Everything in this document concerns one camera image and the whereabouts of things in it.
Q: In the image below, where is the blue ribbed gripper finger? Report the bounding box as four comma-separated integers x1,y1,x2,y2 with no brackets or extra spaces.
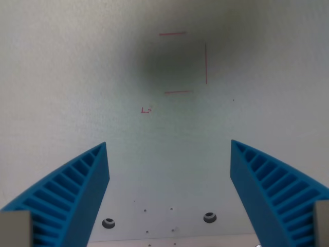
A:
0,142,111,247
229,139,329,247

